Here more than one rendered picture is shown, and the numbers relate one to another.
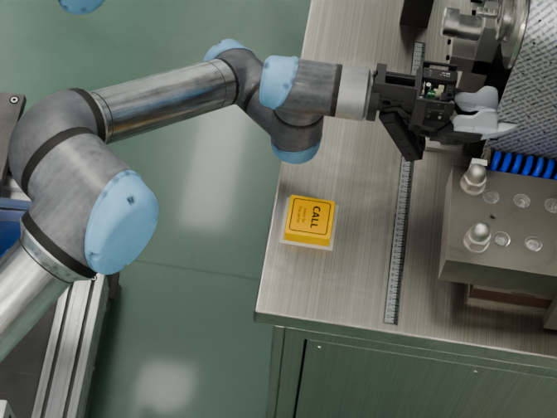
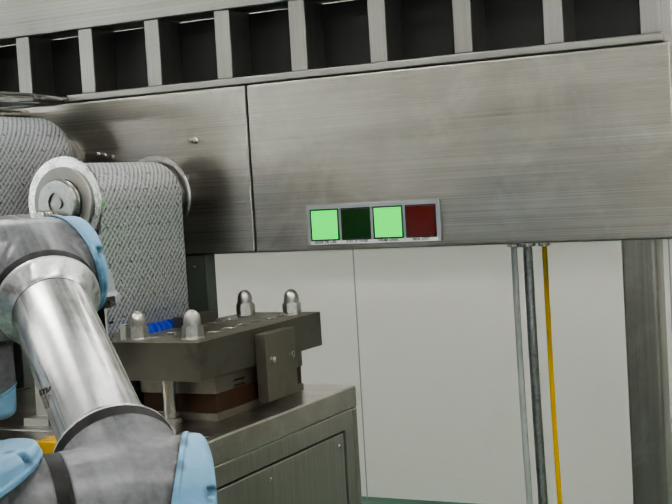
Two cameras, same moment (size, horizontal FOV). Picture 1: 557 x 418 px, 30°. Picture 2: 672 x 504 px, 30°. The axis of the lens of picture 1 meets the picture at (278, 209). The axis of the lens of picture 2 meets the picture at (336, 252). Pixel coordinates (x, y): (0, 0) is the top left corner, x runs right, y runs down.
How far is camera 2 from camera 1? 1.76 m
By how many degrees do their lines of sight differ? 76
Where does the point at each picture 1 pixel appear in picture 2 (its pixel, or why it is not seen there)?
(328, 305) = not seen: hidden behind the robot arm
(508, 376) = (285, 470)
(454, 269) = (205, 356)
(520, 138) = (123, 312)
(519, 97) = (111, 258)
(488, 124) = (111, 288)
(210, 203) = not seen: outside the picture
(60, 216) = (47, 236)
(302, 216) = not seen: hidden behind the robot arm
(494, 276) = (225, 353)
